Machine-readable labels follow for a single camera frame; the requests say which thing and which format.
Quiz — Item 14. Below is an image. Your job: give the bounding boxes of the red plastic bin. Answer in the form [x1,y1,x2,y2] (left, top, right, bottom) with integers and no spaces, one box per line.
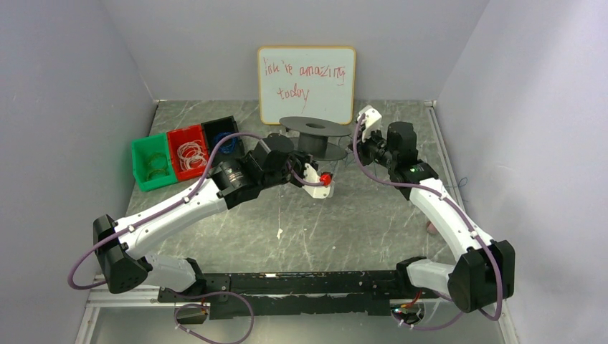
[166,124,209,182]

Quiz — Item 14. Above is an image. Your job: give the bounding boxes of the black plastic bin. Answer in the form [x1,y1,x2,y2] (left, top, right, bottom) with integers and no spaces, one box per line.
[201,116,245,167]

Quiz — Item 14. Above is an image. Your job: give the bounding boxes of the black cable spool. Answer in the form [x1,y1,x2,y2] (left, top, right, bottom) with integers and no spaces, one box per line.
[280,116,350,161]

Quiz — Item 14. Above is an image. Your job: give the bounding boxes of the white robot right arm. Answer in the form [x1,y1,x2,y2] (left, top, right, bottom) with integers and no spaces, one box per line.
[351,118,516,321]

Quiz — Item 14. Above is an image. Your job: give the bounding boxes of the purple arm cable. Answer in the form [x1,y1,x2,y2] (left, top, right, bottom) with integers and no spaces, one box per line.
[351,113,505,332]
[67,132,328,344]

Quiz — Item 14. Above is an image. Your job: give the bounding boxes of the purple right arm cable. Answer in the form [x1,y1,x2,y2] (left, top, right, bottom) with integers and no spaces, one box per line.
[351,113,505,332]

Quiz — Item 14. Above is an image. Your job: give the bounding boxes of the green plastic bin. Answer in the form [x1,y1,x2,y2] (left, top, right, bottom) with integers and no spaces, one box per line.
[130,133,178,192]

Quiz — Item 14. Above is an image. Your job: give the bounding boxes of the pink small bottle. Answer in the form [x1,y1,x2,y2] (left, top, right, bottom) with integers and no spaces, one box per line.
[426,221,439,235]

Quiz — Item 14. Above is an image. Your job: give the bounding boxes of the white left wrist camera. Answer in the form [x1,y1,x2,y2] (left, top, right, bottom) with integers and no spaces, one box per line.
[303,163,334,199]

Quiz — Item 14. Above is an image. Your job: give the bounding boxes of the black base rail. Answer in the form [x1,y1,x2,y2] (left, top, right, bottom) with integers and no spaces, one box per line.
[158,270,428,320]

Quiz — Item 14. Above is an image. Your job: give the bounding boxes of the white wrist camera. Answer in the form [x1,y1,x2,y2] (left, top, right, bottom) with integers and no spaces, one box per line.
[356,105,382,143]
[303,163,334,199]

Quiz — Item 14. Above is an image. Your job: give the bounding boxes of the aluminium frame rail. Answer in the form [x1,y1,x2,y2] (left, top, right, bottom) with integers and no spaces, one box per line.
[75,275,518,344]

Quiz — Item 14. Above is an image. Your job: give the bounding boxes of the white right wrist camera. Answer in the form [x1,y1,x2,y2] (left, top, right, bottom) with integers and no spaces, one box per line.
[356,105,382,143]

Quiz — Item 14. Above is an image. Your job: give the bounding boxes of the white coiled cables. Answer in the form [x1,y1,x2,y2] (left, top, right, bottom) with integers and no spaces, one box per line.
[176,140,210,172]

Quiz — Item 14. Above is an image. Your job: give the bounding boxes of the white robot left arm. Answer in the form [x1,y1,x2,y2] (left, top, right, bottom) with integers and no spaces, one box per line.
[94,134,322,294]

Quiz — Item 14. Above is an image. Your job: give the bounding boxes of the green coiled cables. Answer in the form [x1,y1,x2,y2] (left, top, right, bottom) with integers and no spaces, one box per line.
[144,153,173,182]

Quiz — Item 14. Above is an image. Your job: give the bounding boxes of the blue coiled cables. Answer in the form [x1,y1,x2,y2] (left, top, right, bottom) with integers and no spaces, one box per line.
[211,132,241,156]

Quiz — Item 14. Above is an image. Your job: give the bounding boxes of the whiteboard with red writing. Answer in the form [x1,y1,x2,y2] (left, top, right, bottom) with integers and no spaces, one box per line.
[257,46,356,125]

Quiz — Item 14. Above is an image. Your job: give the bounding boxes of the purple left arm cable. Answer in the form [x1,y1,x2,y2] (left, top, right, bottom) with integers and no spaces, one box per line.
[67,132,328,344]

